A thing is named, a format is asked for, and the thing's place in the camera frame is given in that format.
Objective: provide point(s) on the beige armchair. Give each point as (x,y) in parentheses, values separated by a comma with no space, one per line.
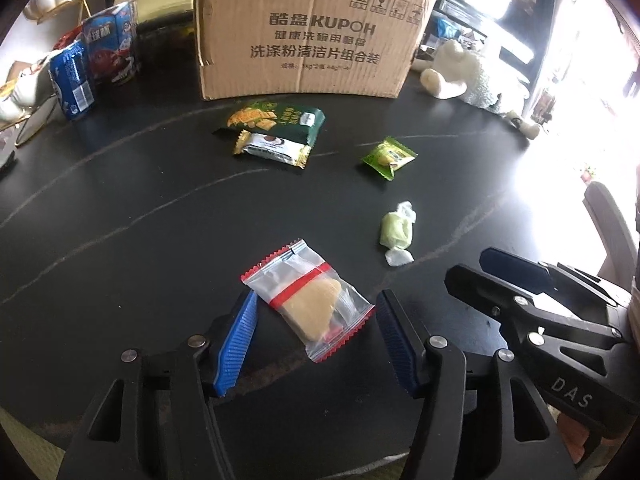
(607,220)

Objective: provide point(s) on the light green wrapped candy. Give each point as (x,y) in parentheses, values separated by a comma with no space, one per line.
(395,230)

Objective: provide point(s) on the blue soda can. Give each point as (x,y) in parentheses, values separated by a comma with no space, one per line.
(72,80)

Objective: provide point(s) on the pale yellow cloth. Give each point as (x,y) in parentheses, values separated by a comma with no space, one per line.
(30,450)

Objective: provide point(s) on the brown cardboard box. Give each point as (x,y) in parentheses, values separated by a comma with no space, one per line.
(310,35)

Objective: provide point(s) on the person's right hand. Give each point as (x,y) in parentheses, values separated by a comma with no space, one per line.
(575,437)

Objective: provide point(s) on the small green snack packet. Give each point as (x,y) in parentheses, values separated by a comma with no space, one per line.
(390,157)

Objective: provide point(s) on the white plush sheep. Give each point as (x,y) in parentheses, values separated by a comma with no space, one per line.
(470,75)

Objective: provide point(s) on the white gold-edged snack packet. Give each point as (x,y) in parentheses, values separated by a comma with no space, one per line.
(272,147)

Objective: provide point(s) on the blue drink carton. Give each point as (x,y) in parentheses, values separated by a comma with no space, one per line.
(112,42)

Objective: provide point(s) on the clear red-striped biscuit packet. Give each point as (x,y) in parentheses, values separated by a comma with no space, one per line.
(305,305)

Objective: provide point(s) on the blue snack bag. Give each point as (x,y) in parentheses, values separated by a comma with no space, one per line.
(442,27)

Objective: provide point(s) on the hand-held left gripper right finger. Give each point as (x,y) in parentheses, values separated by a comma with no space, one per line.
(400,345)

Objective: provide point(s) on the dark green cracker packet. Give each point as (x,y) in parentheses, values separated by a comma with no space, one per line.
(295,117)

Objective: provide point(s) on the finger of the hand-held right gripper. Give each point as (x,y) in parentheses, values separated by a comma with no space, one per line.
(480,290)
(515,265)

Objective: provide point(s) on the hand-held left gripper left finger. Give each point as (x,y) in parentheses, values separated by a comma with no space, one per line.
(235,345)

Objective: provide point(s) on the white shell tiered stand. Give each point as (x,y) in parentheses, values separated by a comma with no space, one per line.
(15,105)

